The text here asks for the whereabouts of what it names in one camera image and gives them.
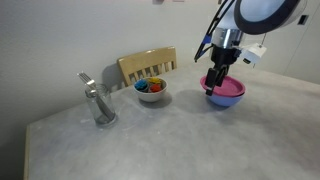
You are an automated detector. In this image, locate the white ceramic bowl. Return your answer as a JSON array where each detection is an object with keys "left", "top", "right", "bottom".
[{"left": 133, "top": 76, "right": 169, "bottom": 103}]

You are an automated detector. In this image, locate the yellow cupcake liner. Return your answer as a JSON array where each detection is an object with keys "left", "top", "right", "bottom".
[{"left": 147, "top": 77, "right": 164, "bottom": 86}]

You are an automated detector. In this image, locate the blue cupcake liner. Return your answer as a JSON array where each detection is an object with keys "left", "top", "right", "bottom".
[{"left": 134, "top": 78, "right": 150, "bottom": 93}]

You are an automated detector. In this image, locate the blue plastic bowl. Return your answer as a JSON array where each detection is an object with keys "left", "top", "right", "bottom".
[{"left": 206, "top": 91, "right": 245, "bottom": 108}]

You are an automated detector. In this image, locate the pink plastic plate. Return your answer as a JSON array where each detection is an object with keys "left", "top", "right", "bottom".
[{"left": 199, "top": 75, "right": 247, "bottom": 98}]

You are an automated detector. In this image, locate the small black wall plate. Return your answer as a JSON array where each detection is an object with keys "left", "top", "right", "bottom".
[{"left": 297, "top": 14, "right": 309, "bottom": 26}]

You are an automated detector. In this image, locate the clear glass jar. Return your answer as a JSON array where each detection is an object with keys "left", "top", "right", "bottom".
[{"left": 84, "top": 83, "right": 118, "bottom": 127}]

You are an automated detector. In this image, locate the red cupcake liner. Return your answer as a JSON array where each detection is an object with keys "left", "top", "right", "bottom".
[{"left": 148, "top": 83, "right": 164, "bottom": 94}]

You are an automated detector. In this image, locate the wooden chair back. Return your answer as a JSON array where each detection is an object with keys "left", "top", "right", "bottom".
[{"left": 116, "top": 45, "right": 178, "bottom": 88}]

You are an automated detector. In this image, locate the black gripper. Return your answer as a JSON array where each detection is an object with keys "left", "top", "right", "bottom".
[{"left": 204, "top": 44, "right": 242, "bottom": 97}]

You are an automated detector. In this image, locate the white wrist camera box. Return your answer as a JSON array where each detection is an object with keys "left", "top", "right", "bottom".
[{"left": 239, "top": 42, "right": 268, "bottom": 66}]

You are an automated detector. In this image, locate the black cable with blue tape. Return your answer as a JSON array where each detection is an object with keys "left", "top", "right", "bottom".
[{"left": 193, "top": 0, "right": 236, "bottom": 64}]

